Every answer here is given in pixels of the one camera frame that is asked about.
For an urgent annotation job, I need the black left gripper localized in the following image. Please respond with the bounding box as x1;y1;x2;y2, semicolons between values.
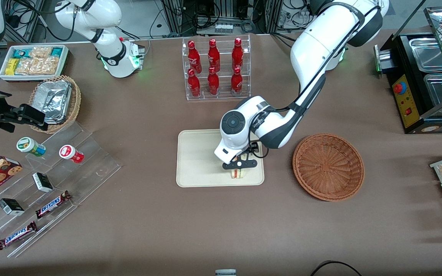
241;143;262;161

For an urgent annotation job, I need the tan wicker basket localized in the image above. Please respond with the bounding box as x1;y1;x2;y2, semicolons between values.
28;75;81;134

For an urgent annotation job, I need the cream plastic tray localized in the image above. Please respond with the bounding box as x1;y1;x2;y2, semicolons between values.
176;128;265;188

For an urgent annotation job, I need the round brown wicker basket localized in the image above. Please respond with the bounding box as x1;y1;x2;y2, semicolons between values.
292;133;365;202

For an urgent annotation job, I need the silver foil food pack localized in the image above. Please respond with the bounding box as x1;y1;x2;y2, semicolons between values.
33;80;73;124

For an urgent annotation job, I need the green lid cup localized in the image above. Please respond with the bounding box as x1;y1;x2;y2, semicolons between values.
16;137;46;157

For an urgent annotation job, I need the red lid cup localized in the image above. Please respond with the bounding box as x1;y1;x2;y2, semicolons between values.
59;145;84;164

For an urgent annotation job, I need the clear bag of crackers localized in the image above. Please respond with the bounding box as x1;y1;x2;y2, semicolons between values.
16;57;59;75
29;46;53;59

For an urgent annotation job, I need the white rectangular snack bin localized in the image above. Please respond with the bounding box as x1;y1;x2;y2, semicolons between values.
0;44;70;82

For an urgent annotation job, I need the yellow snack packet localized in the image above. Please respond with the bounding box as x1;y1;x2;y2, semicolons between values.
5;58;20;75

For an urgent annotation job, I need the clear acrylic bottle rack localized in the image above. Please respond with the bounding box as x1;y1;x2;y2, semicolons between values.
182;34;251;101

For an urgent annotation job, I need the small dark box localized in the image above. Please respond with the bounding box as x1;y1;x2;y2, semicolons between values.
0;198;25;216
32;172;54;193

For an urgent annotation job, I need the red soda bottle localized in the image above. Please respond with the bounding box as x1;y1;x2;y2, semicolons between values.
231;67;243;95
207;67;220;95
187;69;201;97
232;37;244;70
188;41;202;74
208;39;221;72

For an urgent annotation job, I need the clear acrylic stepped stand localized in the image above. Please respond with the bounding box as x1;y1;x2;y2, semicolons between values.
0;121;122;258

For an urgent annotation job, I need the Snickers chocolate bar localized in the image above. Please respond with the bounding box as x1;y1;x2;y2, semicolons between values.
35;191;72;219
0;221;38;250

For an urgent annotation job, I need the black food warmer cabinet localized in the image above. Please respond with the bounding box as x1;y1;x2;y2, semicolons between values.
374;0;442;135

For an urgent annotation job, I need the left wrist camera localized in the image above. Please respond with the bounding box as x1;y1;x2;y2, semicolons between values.
222;159;258;170

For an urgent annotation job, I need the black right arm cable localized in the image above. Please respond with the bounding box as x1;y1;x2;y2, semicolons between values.
35;0;78;42

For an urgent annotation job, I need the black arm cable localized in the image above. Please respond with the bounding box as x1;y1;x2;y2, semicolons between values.
35;0;78;42
250;13;365;158

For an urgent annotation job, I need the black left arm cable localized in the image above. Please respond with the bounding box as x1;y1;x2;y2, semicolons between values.
250;13;365;158

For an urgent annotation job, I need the black looped cable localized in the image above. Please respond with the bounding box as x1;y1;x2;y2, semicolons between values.
311;261;361;276

